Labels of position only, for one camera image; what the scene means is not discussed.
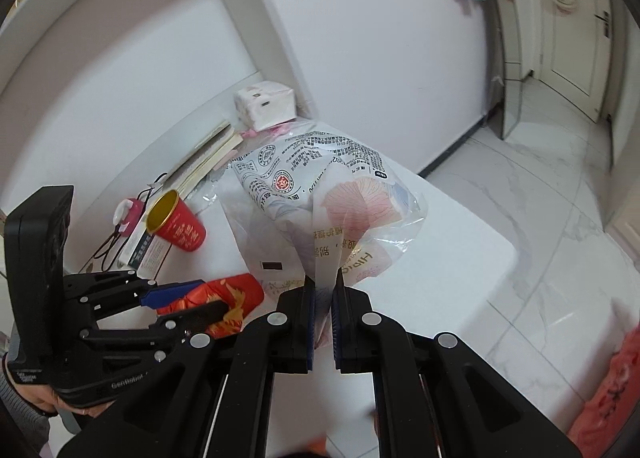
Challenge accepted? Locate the red snack wrapper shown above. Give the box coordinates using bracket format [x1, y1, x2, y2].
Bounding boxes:
[155, 273, 265, 339]

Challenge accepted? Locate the red gold paper cup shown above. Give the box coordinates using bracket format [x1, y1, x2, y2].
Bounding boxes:
[145, 189, 206, 252]

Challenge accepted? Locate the white printed plastic bag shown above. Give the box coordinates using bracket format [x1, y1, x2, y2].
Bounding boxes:
[219, 130, 431, 299]

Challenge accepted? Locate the white medicine box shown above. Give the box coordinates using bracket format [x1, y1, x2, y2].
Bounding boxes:
[117, 223, 170, 279]

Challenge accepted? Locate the person left hand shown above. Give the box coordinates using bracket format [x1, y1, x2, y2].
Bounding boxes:
[14, 384, 113, 418]

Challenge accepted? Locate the pink bedding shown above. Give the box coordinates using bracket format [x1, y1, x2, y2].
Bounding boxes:
[567, 327, 639, 457]

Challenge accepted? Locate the white tissue pack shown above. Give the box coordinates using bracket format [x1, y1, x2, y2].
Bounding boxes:
[233, 80, 297, 132]

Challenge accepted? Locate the standing mirror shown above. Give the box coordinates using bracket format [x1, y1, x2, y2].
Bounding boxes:
[486, 0, 523, 141]

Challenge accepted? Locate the white room door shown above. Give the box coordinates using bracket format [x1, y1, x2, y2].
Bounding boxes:
[540, 0, 613, 122]

